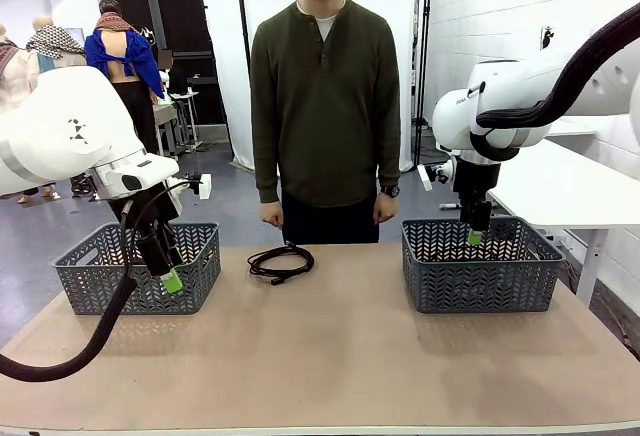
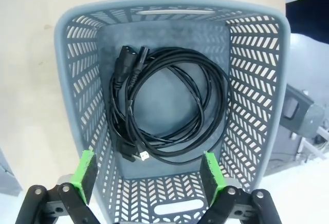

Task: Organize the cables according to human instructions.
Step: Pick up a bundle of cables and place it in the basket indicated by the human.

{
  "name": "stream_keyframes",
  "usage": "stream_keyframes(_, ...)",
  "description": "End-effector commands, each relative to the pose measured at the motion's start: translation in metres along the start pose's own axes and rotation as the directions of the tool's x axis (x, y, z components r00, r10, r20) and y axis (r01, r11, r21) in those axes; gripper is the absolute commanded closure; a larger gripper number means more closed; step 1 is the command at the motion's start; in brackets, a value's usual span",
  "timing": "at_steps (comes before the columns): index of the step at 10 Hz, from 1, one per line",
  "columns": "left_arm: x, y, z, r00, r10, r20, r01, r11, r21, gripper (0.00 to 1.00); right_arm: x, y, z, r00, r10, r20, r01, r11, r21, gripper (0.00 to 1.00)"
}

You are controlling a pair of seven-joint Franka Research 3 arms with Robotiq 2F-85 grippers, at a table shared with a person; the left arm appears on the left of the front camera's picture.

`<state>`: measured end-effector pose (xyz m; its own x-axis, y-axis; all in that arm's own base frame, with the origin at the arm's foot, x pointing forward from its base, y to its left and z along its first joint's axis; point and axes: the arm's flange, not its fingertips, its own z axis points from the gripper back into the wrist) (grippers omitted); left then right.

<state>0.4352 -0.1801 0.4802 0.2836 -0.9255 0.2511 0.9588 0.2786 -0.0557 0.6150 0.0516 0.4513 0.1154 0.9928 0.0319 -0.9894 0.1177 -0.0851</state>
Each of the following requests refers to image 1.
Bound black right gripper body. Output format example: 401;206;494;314
452;155;501;216

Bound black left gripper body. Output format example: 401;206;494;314
112;183;182;243

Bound person's right forearm green sleeve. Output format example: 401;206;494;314
255;125;284;205

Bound person's left forearm green sleeve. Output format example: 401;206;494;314
375;120;403;190

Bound person's left hand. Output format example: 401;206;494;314
373;194;400;225

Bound person's right hand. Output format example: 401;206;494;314
259;201;285;229

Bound grey plastic lattice basket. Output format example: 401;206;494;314
53;221;222;316
401;216;566;314

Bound white side table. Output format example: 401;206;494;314
487;118;640;307

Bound white background table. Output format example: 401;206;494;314
152;91;202;157

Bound person in grey shirt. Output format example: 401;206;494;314
154;48;177;103

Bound black braided right arm sleeve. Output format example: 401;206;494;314
469;3;640;162

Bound mannequin in blue shirt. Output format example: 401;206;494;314
83;0;167;157

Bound person in dark green shirt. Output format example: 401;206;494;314
249;0;403;246

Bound black light stand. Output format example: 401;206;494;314
412;0;434;127

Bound white backdrop screen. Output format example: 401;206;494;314
195;0;421;172

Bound mannequin in beige and red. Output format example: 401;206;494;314
0;23;61;206

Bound mannequin with patterned scarf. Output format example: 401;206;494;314
25;15;87;75

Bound black shelf unit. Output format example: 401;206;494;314
102;0;231;130

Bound black left wrist camera cable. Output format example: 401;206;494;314
118;179;202;277

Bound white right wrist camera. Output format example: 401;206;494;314
417;159;457;192

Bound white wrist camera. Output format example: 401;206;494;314
185;171;213;201
417;159;457;192

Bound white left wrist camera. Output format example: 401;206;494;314
185;171;213;201

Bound thin black coiled cable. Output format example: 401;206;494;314
247;243;316;286

